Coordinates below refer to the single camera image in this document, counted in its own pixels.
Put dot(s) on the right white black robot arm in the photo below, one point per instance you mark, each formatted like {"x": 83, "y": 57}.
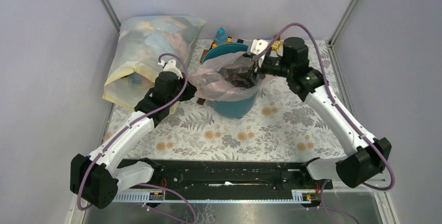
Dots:
{"x": 365, "y": 155}

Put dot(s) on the pink trash bag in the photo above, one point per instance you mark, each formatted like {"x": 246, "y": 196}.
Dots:
{"x": 227, "y": 78}

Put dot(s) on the floral patterned table mat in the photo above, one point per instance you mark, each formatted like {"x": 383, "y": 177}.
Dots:
{"x": 279, "y": 127}

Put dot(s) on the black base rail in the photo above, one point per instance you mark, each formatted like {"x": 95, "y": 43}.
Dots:
{"x": 221, "y": 177}

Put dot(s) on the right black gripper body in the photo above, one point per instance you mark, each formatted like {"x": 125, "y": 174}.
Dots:
{"x": 270, "y": 65}

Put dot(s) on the colourful toy block train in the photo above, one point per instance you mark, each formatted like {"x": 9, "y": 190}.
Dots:
{"x": 221, "y": 38}

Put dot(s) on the large translucent plastic bag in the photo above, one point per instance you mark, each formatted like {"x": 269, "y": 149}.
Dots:
{"x": 143, "y": 41}

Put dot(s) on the yellow toy figure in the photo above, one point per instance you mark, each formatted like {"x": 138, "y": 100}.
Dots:
{"x": 276, "y": 43}

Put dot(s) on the black white checkerboard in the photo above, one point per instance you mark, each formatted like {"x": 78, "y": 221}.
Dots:
{"x": 233, "y": 41}

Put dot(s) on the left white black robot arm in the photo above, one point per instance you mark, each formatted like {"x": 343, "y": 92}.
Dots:
{"x": 96, "y": 178}

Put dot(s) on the dark brown wooden block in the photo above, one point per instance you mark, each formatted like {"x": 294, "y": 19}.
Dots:
{"x": 200, "y": 101}

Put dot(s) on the teal plastic trash bin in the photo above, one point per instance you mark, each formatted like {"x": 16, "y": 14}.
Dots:
{"x": 230, "y": 109}

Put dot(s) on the aluminium frame rail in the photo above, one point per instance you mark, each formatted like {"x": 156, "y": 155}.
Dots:
{"x": 221, "y": 198}

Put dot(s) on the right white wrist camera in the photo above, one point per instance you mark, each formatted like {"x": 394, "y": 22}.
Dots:
{"x": 258, "y": 48}

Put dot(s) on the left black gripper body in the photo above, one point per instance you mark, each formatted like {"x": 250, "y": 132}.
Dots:
{"x": 187, "y": 94}

